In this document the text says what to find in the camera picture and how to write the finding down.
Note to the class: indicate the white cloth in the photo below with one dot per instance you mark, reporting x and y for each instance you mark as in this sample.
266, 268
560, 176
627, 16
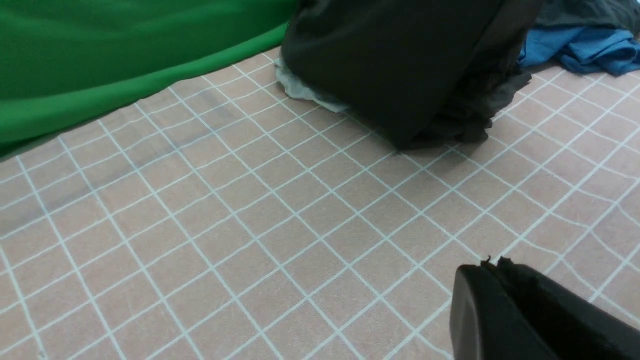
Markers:
296, 89

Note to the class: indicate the blue shirt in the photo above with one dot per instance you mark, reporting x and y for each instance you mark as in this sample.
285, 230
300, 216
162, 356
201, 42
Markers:
582, 49

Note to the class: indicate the dark gray long-sleeve shirt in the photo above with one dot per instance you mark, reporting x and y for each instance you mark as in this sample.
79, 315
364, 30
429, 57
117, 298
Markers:
422, 72

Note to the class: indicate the dark charcoal shirt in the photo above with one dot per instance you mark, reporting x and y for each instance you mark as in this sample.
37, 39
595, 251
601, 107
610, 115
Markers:
621, 14

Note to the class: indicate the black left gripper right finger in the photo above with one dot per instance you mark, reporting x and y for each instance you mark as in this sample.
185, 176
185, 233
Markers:
572, 327

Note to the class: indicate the green backdrop cloth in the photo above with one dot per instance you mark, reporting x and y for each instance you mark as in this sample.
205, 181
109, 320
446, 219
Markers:
64, 62

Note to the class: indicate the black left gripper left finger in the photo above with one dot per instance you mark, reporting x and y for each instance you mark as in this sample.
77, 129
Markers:
485, 324

